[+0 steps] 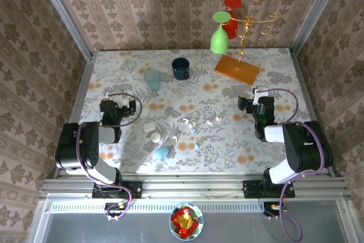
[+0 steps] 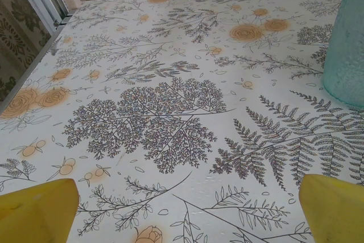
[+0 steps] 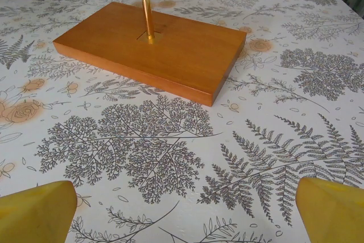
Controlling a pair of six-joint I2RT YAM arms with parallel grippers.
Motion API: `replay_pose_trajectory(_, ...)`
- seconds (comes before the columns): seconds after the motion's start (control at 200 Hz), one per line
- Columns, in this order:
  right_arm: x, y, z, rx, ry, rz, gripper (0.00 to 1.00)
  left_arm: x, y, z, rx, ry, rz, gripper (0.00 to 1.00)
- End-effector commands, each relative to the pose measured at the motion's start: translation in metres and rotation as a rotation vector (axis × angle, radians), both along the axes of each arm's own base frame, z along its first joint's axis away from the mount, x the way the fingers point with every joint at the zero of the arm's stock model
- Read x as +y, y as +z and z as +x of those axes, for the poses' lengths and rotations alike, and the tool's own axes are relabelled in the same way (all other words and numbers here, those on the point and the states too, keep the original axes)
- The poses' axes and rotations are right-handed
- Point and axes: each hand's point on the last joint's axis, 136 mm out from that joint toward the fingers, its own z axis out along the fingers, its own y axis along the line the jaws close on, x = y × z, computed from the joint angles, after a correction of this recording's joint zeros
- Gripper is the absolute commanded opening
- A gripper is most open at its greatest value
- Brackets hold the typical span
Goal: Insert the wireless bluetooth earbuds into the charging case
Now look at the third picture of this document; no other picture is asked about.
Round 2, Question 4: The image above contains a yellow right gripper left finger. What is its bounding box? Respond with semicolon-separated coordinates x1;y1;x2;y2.
0;180;77;243

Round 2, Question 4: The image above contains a gold wire rack wooden base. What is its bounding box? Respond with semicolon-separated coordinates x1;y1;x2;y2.
52;0;247;109

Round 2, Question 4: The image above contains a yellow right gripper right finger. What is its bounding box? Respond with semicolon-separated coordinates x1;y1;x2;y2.
295;176;364;243

